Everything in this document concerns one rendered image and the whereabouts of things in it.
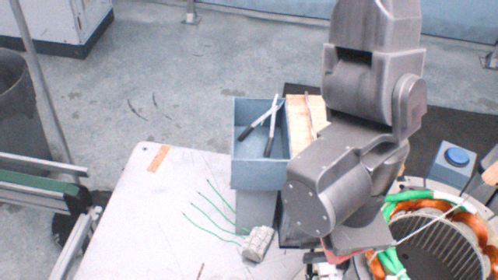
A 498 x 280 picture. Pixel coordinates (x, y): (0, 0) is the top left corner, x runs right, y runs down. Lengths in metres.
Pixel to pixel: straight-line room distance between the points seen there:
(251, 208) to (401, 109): 0.61
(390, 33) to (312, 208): 0.15
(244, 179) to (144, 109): 1.70
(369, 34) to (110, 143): 2.04
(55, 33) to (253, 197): 2.14
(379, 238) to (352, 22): 0.23
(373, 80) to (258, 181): 0.50
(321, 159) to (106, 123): 2.12
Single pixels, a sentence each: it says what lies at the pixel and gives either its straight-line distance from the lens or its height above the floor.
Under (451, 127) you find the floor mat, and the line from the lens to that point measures 2.66.
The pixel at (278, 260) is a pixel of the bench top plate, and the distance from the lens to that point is 1.01.
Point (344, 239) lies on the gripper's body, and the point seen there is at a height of 1.26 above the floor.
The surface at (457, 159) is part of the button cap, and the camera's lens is 0.93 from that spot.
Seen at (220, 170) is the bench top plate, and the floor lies 0.78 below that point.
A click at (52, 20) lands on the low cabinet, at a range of 2.82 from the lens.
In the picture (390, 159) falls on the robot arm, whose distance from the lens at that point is 0.42.
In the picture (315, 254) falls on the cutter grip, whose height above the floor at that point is 1.18.
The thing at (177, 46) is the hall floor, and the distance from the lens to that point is 2.92.
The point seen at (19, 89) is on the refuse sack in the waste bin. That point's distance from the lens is 1.90.
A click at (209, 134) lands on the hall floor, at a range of 2.32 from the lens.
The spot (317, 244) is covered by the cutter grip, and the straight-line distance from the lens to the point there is 0.57.
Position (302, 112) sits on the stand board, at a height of 1.06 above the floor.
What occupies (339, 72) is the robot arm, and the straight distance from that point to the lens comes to 0.40.
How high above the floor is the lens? 1.66
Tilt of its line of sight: 47 degrees down
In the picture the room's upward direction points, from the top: 4 degrees clockwise
